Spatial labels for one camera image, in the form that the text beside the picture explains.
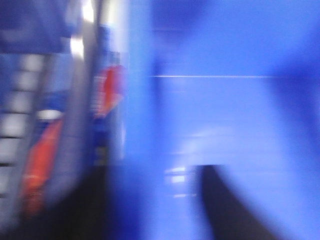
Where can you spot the large light blue bin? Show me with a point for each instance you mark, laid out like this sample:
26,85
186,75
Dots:
234,83

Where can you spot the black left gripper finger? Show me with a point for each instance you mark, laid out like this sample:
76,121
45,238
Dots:
228,218

